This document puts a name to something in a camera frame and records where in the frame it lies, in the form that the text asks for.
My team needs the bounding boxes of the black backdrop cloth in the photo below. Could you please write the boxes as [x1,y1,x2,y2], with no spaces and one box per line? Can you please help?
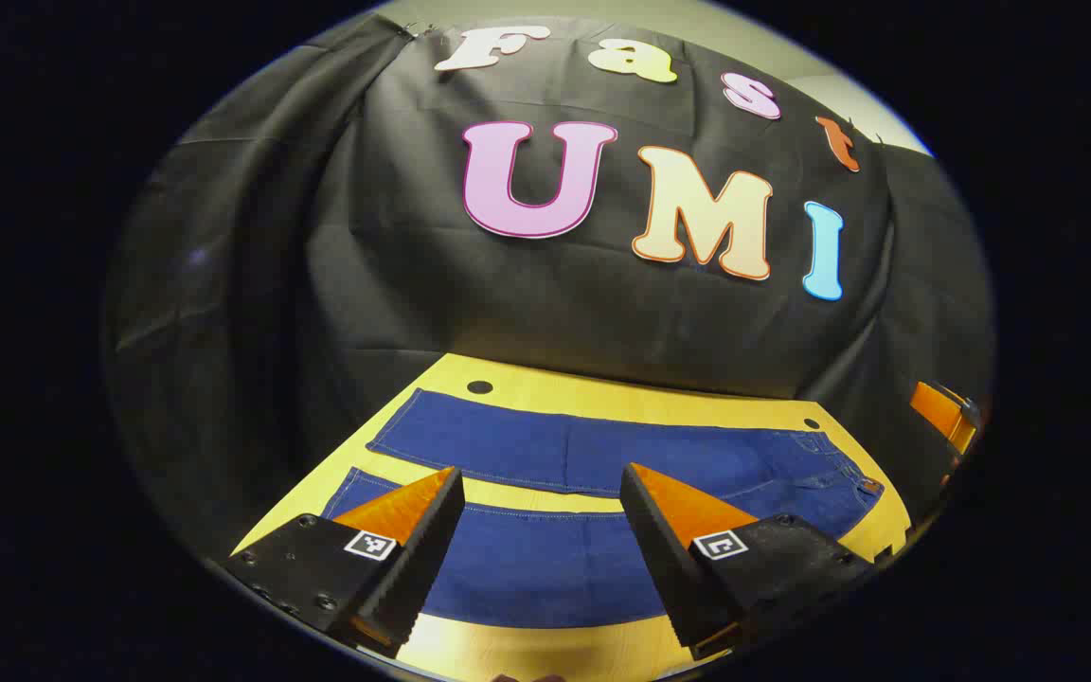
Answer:
[102,14,996,560]

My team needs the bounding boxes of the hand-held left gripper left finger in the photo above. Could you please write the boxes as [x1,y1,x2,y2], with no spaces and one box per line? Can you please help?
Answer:
[219,466,467,659]

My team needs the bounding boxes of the blue denim jeans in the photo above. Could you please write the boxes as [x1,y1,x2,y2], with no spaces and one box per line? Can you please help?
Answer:
[318,388,885,631]

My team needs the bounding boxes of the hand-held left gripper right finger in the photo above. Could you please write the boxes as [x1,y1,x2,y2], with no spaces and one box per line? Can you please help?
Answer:
[619,462,878,661]

